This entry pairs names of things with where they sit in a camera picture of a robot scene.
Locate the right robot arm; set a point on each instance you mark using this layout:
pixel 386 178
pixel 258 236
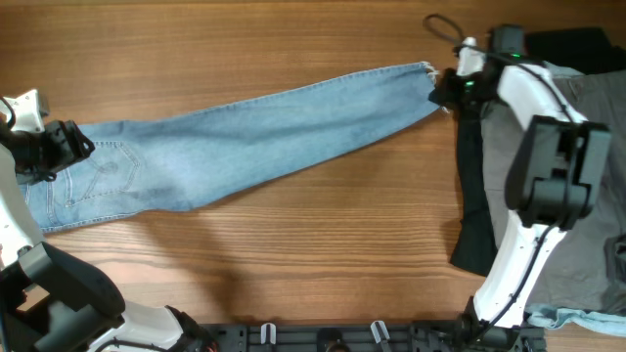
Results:
pixel 553 182

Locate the grey trousers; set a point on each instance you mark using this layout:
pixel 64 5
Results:
pixel 501 135

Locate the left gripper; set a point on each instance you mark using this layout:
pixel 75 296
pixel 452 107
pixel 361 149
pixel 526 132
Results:
pixel 66 140

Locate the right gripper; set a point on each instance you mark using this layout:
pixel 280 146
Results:
pixel 443 93

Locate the black garment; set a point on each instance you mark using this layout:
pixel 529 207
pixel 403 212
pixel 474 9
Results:
pixel 475 250

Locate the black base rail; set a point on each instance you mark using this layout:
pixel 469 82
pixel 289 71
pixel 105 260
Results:
pixel 420 336

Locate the dark garment at back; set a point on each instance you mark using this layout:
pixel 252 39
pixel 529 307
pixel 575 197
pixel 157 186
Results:
pixel 586 49

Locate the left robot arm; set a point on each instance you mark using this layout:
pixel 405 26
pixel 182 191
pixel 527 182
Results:
pixel 52 301

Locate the light blue jeans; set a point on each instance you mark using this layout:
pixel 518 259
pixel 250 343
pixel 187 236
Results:
pixel 185 162

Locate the light blue shirt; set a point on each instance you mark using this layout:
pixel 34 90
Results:
pixel 577 318

